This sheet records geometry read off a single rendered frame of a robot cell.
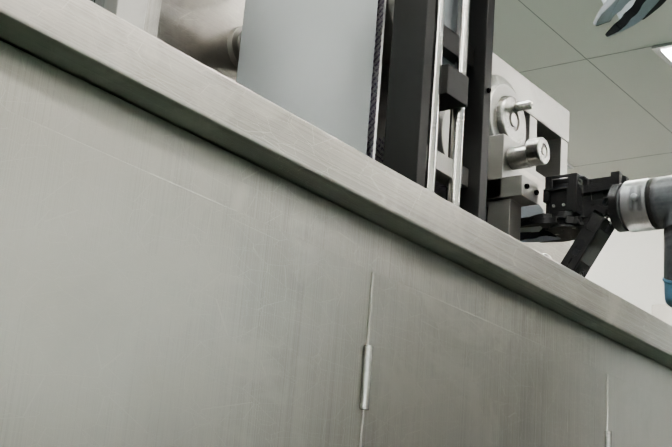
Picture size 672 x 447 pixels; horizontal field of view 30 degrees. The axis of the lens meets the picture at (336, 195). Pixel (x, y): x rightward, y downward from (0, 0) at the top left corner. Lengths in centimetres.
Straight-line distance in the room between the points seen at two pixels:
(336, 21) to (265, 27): 13
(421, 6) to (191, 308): 70
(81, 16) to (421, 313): 48
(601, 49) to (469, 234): 418
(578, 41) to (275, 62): 361
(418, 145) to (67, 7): 70
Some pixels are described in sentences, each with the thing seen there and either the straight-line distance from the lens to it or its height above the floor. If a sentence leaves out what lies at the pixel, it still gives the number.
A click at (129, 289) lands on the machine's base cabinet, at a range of 87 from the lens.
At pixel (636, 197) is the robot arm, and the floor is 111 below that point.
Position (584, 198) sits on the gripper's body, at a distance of 187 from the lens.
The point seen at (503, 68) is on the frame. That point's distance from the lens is 268.
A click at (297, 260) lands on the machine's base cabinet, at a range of 101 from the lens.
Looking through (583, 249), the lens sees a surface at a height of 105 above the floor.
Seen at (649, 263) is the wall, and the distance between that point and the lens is 681.
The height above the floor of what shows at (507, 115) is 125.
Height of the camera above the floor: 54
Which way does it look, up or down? 18 degrees up
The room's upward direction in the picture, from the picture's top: 5 degrees clockwise
